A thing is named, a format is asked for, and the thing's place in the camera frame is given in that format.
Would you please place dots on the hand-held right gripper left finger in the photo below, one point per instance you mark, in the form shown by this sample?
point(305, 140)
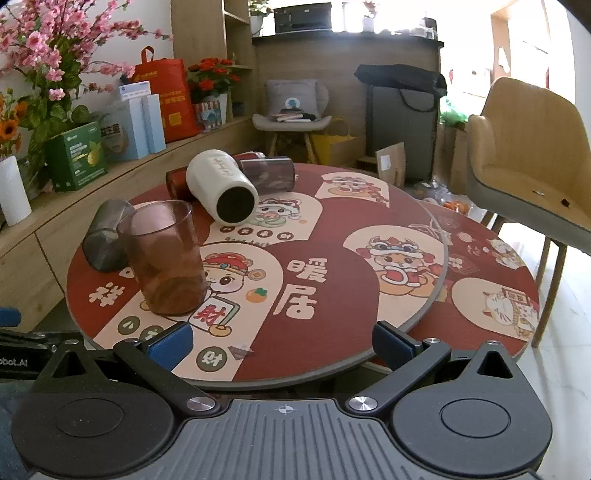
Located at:
point(170, 345)

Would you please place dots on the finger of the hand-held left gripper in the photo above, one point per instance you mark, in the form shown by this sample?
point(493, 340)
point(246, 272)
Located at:
point(8, 317)

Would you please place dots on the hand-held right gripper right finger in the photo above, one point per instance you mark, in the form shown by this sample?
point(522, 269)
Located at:
point(391, 342)

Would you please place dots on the brown transparent cup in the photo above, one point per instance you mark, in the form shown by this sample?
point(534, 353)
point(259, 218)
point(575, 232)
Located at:
point(161, 277)

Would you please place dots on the grey transparent cup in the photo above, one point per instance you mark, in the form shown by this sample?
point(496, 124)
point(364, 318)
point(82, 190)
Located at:
point(99, 244)

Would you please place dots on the dark red transparent cup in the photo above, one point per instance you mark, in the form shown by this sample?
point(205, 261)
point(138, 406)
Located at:
point(178, 185)
point(249, 156)

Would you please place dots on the white cup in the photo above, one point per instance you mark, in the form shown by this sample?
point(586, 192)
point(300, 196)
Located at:
point(212, 177)

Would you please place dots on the purple-grey transparent cup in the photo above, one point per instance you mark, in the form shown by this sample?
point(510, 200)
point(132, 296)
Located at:
point(272, 173)

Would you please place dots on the dark blue cloth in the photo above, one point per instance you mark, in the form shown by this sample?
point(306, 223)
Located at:
point(5, 438)

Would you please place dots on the round red patterned table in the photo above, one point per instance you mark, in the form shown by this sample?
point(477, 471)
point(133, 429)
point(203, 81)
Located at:
point(323, 295)

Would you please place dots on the small red printed table mat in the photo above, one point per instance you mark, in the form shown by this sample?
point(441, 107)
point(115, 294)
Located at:
point(480, 314)

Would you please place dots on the wooden sideboard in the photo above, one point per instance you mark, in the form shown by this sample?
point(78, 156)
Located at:
point(51, 230)

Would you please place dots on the white paper roll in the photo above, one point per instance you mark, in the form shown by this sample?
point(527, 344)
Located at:
point(14, 191)

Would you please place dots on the oranges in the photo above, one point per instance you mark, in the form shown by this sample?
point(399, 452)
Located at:
point(455, 205)

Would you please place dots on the green box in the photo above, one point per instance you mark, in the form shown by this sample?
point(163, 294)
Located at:
point(76, 159)

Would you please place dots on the cardboard box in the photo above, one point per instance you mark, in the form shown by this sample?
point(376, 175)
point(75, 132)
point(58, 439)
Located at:
point(391, 164)

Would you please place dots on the sunflower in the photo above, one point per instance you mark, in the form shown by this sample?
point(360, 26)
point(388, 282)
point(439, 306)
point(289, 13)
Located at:
point(9, 129)

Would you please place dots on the yellow paper bag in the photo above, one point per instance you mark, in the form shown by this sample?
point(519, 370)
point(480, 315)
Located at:
point(337, 145)

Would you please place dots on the dark grey large bag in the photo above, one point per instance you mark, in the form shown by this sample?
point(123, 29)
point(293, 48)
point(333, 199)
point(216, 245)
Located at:
point(401, 134)

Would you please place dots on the beige armchair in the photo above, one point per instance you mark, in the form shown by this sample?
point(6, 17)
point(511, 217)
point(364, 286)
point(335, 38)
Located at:
point(517, 152)

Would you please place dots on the tall white blue box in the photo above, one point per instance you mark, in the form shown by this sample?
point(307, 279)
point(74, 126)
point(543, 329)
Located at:
point(147, 115)

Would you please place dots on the green plastic bag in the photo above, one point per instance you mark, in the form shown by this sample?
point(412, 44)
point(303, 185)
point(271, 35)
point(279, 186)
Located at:
point(455, 115)

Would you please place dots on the grey chair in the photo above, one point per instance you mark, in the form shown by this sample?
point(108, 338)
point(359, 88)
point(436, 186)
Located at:
point(295, 127)

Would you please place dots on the stack of books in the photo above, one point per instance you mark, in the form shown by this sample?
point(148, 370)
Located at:
point(293, 117)

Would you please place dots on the red gift bag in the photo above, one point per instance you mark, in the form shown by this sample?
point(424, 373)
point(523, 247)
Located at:
point(173, 97)

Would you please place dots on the grey cushion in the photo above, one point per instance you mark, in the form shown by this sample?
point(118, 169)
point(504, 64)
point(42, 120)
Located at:
point(291, 97)

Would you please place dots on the red flowers in pot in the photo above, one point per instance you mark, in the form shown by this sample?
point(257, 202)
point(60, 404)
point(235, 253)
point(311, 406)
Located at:
point(213, 83)

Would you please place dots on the black cloth bag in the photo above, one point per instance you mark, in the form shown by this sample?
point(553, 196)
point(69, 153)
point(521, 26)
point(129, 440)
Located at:
point(397, 76)

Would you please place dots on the pink blossom branches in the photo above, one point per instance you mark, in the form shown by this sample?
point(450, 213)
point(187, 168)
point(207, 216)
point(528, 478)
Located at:
point(51, 50)

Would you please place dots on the wooden counter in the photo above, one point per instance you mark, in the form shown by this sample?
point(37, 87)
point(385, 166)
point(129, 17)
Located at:
point(341, 60)

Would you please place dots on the wooden shelf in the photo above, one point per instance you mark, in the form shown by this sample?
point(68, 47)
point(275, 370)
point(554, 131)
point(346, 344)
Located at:
point(240, 50)

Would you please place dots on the small potted plant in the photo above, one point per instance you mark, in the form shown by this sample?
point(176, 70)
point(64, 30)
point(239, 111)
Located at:
point(369, 18)

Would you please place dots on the black printer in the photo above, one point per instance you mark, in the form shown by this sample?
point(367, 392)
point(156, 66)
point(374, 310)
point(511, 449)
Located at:
point(302, 18)

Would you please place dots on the green potted plant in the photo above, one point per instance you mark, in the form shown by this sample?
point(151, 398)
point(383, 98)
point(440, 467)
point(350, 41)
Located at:
point(259, 16)

